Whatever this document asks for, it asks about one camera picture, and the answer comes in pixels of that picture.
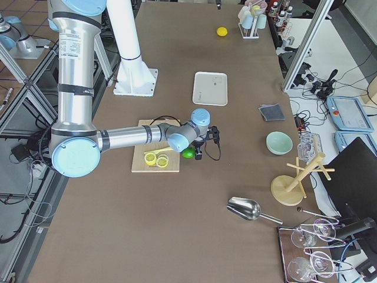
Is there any aluminium frame post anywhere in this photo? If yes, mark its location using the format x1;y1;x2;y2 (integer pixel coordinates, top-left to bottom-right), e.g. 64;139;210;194
282;0;333;93

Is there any yellow lemon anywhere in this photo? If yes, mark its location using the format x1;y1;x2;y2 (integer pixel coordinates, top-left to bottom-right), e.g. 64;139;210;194
216;27;228;37

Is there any light blue cup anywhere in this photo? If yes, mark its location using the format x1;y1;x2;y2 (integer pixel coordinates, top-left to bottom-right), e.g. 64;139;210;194
241;14;254;29

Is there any cream rabbit tray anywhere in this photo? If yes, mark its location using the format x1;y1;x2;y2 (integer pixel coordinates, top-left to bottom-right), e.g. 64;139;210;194
192;71;228;106

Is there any mint green bowl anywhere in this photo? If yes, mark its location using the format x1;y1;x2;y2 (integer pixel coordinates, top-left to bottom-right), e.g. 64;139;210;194
266;131;293;155

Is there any pink cup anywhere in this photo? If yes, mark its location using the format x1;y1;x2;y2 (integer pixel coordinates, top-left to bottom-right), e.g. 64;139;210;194
244;0;267;13

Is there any green lime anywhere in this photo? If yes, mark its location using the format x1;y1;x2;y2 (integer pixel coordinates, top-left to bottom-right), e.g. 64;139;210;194
182;147;195;159

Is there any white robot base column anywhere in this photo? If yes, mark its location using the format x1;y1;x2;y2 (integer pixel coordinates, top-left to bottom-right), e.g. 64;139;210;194
107;0;158;97

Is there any mint green cup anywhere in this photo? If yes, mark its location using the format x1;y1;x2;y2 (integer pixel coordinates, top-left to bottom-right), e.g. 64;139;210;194
256;14;267;29

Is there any white cup rack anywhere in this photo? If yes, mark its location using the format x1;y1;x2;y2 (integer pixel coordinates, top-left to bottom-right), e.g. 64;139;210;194
238;21;259;40

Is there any black monitor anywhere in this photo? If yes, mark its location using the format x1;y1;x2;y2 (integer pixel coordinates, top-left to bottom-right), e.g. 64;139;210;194
321;137;376;219

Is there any blue teach pendant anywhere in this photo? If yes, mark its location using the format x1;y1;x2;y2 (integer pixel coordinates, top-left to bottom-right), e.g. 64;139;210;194
334;131;376;154
326;96;374;133

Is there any metal scoop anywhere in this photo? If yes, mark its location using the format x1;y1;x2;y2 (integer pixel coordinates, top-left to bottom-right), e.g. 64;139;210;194
226;196;283;225

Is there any wooden mug tree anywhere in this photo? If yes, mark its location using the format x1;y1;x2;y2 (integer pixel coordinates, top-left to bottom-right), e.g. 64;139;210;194
270;134;335;206

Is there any wine glass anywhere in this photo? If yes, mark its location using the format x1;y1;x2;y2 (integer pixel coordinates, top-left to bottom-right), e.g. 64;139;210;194
287;257;313;282
313;219;336;242
310;251;335;278
290;230;316;248

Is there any yellow plastic knife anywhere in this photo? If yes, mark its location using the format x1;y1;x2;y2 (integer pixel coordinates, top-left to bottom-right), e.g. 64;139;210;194
144;147;173;154

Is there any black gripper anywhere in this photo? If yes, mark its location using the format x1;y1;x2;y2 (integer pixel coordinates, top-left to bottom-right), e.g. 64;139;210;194
193;126;220;160

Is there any wooden cutting board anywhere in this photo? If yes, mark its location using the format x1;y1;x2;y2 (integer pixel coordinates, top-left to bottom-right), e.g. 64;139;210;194
131;119;181;174

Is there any grey folded cloth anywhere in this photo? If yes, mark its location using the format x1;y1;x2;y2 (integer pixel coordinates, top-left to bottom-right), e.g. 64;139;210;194
259;104;285;122

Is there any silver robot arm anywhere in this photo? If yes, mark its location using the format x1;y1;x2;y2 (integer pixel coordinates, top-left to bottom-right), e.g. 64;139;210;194
48;1;219;177
1;15;49;60

